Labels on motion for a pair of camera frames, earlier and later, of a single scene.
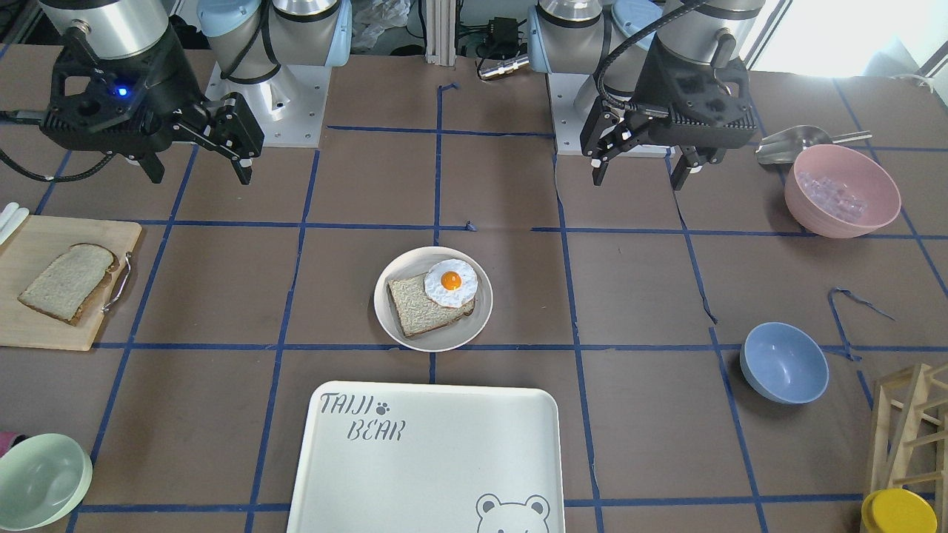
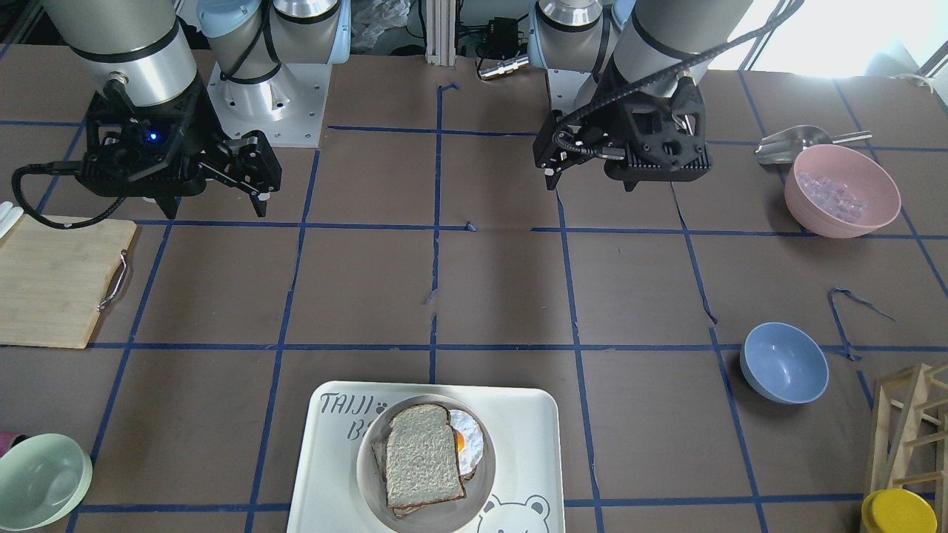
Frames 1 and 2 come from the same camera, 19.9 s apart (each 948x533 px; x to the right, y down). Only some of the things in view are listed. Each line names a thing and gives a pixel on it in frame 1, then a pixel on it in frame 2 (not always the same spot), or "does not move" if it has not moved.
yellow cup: (898, 511) does not move
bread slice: (61, 288) to (422, 457)
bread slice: (418, 312) to (422, 461)
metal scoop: (784, 147) does not move
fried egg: (450, 283) to (469, 440)
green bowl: (44, 478) does not move
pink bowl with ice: (835, 192) does not move
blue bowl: (784, 363) does not move
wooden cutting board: (29, 250) does not move
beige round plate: (446, 337) to (442, 516)
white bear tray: (392, 457) does not move
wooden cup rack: (909, 434) does not move
